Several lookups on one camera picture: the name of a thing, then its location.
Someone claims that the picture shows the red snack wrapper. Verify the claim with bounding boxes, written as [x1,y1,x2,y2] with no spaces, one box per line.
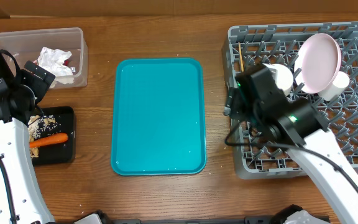
[63,59,70,66]

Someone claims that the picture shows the teal serving tray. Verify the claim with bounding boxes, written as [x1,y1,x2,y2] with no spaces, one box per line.
[111,58,207,176]

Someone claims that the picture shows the large pink plate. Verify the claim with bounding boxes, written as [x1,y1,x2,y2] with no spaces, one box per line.
[294,33,341,94]

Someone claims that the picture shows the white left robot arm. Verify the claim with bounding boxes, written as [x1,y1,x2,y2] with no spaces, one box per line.
[0,50,55,223]

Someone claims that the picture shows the orange carrot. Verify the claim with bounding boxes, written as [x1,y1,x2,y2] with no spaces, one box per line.
[29,133,68,148]

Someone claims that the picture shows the rice and peanut scraps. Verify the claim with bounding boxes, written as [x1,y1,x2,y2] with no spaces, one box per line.
[28,115,59,142]

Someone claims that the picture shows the black waste tray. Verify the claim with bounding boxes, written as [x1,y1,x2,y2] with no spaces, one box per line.
[30,106,76,166]

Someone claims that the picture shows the grey dishwasher rack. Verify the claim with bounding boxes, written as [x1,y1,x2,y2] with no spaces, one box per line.
[222,21,358,173]

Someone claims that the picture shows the clear plastic bin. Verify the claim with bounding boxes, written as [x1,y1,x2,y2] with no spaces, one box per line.
[0,27,88,89]

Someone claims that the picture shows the pale green bowl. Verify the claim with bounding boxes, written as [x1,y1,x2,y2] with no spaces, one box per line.
[264,63,293,96]

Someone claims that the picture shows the white napkin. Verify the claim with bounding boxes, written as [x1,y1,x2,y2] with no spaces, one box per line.
[37,47,74,86]

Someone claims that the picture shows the white cup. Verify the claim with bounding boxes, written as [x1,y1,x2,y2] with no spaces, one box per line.
[318,71,350,101]

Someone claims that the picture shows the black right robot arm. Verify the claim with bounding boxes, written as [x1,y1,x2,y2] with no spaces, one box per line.
[227,63,358,223]

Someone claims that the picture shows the wooden chopstick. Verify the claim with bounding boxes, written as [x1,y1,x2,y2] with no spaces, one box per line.
[237,42,244,72]

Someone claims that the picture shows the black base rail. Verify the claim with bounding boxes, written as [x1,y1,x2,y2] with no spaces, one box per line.
[73,205,331,224]

